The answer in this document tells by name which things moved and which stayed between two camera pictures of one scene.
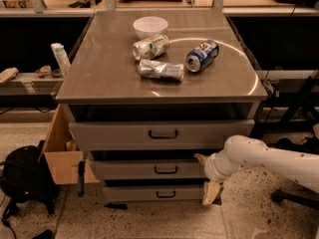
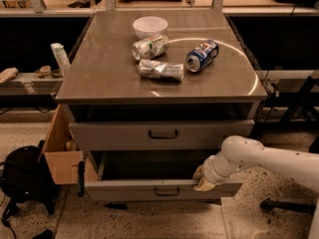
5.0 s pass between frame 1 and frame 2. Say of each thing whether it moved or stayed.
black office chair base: moved
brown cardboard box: stayed
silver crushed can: stayed
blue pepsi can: stayed
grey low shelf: stayed
